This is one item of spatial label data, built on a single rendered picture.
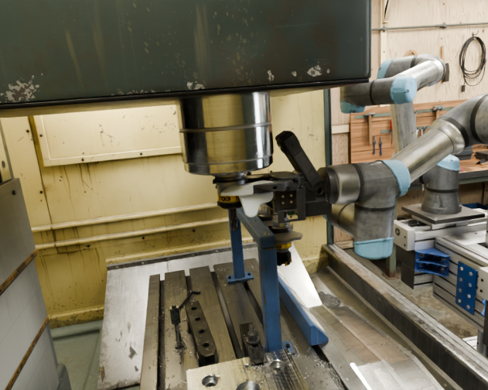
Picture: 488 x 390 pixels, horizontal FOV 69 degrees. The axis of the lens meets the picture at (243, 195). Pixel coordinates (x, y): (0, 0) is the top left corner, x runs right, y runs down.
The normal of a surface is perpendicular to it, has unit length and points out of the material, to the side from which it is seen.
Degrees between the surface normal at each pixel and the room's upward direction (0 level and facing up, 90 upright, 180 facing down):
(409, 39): 90
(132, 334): 24
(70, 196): 90
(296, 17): 90
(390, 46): 90
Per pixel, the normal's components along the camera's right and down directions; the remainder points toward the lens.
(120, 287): 0.02, -0.79
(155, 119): 0.22, 0.22
